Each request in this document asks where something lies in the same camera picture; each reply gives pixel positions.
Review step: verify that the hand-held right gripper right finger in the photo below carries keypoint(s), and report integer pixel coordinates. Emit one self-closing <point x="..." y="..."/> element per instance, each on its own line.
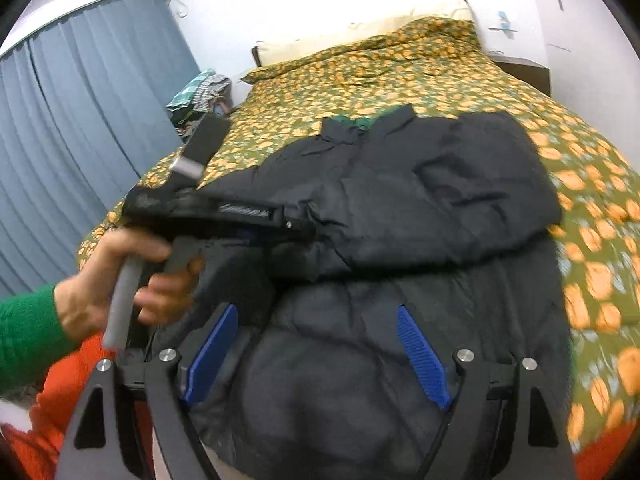
<point x="419" y="355"/>

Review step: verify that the small blue wall fixture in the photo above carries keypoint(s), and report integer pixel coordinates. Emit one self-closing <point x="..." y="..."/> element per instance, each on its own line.
<point x="504" y="22"/>

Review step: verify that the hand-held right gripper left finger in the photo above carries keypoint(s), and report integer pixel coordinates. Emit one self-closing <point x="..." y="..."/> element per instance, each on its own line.
<point x="216" y="347"/>

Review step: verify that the black puffer jacket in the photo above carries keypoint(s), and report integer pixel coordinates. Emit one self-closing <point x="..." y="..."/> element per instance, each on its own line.
<point x="390" y="240"/>

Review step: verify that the cream pillow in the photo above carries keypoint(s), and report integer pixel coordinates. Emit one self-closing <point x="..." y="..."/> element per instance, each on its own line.
<point x="350" y="27"/>

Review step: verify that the person's left hand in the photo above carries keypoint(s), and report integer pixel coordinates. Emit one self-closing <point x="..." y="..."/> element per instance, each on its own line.
<point x="92" y="285"/>

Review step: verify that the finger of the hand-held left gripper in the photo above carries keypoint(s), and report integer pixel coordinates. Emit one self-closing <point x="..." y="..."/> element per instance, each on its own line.
<point x="270" y="220"/>

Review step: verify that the person's red clothing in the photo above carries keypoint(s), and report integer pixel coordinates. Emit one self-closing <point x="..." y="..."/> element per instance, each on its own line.
<point x="55" y="410"/>

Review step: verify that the person's left forearm green sleeve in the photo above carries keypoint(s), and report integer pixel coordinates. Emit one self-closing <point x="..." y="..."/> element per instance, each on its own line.
<point x="27" y="332"/>

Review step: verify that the dark wooden nightstand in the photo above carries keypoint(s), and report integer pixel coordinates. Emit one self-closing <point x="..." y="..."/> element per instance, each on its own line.
<point x="527" y="70"/>

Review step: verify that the blue-grey curtain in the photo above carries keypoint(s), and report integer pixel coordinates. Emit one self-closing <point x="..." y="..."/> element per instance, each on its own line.
<point x="85" y="125"/>

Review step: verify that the green floral bedspread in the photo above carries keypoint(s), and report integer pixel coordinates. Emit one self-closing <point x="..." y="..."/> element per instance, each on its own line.
<point x="590" y="240"/>

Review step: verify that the pile of checked clothes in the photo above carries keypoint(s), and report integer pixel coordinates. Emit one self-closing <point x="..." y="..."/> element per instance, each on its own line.
<point x="197" y="92"/>

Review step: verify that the white wardrobe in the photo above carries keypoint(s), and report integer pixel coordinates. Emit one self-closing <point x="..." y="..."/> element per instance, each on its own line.
<point x="592" y="35"/>

